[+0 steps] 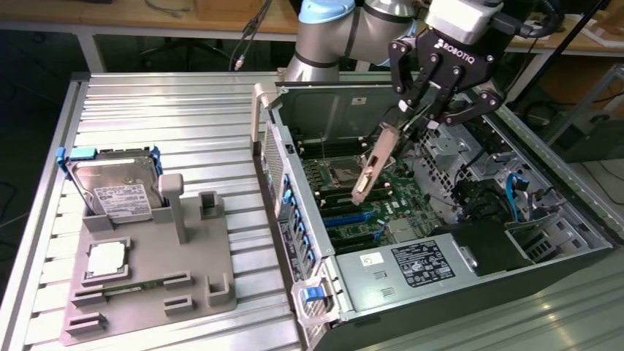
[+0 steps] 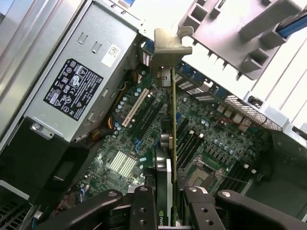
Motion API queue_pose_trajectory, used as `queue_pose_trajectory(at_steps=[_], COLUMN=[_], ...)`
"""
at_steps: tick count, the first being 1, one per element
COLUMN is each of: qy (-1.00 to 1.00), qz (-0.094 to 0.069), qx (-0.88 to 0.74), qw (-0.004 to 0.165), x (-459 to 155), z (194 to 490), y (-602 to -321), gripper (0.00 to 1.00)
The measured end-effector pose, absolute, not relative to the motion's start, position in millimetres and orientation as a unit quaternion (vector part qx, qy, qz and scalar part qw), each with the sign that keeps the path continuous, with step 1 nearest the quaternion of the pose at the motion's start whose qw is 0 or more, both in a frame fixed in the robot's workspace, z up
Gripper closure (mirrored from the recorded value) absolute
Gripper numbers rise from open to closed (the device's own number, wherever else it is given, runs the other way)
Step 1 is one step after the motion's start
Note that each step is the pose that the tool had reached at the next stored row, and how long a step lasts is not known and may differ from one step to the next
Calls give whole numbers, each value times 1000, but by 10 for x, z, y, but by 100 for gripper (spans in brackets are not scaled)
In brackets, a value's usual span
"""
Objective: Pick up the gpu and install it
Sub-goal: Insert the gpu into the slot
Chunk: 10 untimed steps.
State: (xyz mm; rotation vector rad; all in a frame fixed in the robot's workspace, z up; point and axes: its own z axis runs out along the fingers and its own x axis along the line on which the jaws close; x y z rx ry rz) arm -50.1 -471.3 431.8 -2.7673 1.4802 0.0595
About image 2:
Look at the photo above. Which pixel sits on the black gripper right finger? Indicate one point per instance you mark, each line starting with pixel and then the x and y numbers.
pixel 201 210

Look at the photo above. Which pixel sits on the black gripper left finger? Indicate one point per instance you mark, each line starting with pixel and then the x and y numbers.
pixel 144 208

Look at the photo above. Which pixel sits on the CPU socket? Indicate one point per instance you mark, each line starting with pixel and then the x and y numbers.
pixel 201 177

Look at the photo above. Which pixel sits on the silver chipset heatsink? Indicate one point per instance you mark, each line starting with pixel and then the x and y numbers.
pixel 122 164

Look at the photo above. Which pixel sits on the green motherboard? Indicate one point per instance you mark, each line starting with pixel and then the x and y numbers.
pixel 211 134

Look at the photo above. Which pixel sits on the black expansion slot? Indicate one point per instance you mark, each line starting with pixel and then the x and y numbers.
pixel 146 119

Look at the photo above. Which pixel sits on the white expansion slot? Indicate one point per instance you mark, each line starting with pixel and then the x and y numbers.
pixel 134 107

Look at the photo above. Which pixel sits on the black open PC case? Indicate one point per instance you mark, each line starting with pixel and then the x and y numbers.
pixel 295 163

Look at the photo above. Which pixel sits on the black fan shroud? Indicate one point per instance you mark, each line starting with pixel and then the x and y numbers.
pixel 36 163

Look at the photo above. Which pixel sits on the grey power supply unit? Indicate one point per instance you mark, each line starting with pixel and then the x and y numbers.
pixel 79 48

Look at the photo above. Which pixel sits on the grey parts rack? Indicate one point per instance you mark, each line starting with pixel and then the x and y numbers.
pixel 227 28

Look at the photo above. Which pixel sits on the blue disk carrier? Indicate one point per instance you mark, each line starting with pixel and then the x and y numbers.
pixel 292 27

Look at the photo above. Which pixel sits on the blue case latch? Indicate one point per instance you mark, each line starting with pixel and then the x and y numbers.
pixel 127 2

